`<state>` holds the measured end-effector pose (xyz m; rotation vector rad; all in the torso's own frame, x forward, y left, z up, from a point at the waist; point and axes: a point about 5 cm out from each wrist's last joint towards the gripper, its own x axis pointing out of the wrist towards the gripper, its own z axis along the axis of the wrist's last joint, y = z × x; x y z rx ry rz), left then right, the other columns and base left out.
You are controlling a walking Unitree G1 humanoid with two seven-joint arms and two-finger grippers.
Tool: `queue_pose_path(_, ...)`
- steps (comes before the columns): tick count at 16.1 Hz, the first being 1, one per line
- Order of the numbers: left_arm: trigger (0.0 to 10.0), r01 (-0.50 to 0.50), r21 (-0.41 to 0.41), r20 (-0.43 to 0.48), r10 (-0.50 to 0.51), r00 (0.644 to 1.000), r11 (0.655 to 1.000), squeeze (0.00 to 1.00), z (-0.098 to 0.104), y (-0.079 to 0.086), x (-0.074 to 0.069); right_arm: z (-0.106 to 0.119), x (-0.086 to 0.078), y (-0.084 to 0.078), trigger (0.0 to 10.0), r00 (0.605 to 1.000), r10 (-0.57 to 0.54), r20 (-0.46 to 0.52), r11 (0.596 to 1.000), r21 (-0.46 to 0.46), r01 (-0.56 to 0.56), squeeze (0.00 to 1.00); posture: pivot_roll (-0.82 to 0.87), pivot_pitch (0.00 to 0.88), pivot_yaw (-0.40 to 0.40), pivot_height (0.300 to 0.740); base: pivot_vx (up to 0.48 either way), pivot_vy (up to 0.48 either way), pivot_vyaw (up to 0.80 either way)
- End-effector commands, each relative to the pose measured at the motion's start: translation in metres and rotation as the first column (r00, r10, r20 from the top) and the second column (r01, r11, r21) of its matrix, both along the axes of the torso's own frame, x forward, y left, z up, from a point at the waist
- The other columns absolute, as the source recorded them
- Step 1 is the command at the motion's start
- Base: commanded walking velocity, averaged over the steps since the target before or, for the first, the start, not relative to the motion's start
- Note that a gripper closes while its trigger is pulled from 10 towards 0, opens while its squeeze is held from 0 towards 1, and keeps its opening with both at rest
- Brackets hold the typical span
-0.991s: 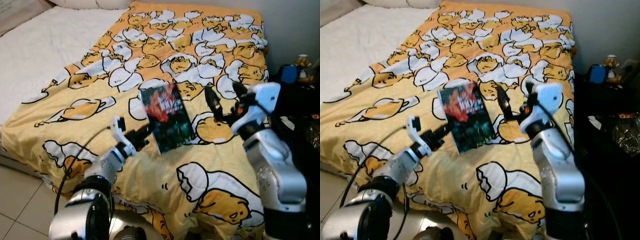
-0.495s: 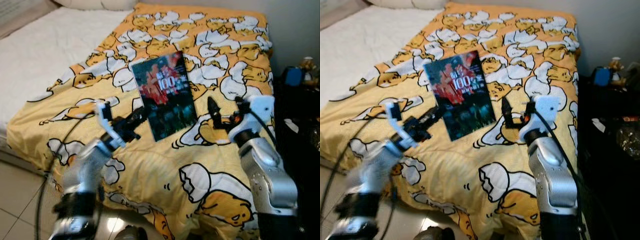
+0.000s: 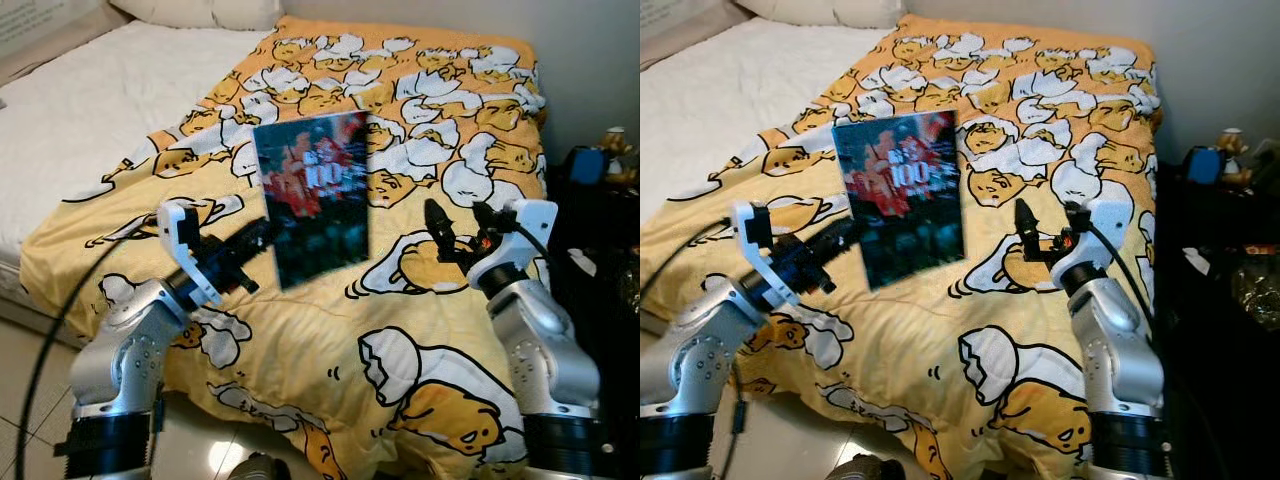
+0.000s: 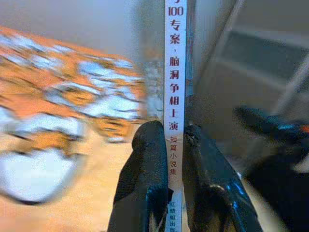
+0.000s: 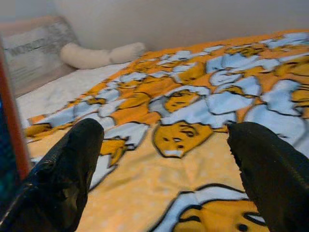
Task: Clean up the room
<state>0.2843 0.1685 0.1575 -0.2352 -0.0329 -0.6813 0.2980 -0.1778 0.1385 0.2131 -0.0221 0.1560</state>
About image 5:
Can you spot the white quilted mattress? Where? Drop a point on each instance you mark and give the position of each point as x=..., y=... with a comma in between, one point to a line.
x=60, y=91

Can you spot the yellow cartoon egg blanket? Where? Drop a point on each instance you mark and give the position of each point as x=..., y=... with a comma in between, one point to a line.
x=169, y=108

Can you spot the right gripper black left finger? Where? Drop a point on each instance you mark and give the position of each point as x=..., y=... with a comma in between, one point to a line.
x=60, y=181

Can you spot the long cream bolster pillow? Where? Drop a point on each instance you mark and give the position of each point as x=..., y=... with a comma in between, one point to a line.
x=89, y=58

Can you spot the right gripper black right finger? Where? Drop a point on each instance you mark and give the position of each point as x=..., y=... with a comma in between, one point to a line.
x=275, y=181

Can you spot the grey printed padded headboard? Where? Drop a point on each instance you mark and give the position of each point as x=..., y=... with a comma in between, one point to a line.
x=36, y=53

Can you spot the dark book with red edge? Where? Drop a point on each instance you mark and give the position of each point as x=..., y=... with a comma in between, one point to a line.
x=7, y=133

